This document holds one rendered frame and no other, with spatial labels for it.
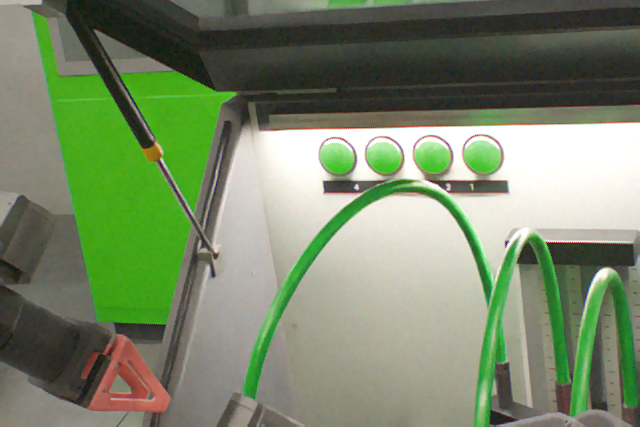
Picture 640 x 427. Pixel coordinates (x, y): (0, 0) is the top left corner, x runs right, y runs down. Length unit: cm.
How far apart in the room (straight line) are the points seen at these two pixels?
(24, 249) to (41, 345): 8
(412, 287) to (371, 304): 6
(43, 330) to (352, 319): 61
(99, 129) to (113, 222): 33
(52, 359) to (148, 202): 319
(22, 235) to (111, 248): 333
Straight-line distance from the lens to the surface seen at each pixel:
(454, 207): 136
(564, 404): 144
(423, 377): 162
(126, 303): 449
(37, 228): 111
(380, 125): 147
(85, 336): 110
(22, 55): 593
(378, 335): 162
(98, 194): 437
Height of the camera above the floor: 183
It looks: 18 degrees down
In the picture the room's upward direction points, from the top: 8 degrees counter-clockwise
